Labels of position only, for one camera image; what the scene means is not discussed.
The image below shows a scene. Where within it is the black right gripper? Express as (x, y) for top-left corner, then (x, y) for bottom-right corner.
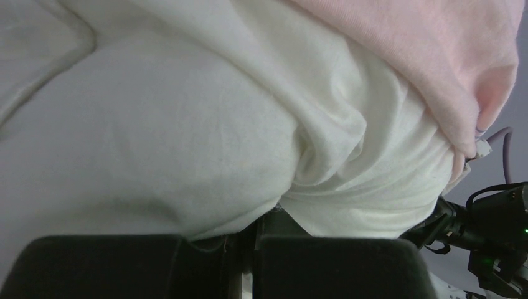
(402, 182), (527, 298)

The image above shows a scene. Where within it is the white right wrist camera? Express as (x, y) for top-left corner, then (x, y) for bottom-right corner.
(466, 139), (493, 162)

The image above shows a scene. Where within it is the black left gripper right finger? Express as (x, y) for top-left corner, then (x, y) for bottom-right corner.
(252, 211), (436, 298)

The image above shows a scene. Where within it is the white pillow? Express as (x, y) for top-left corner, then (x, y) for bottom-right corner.
(1, 1), (455, 277)

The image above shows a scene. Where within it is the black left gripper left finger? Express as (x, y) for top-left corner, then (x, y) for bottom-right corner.
(1, 234), (243, 298)

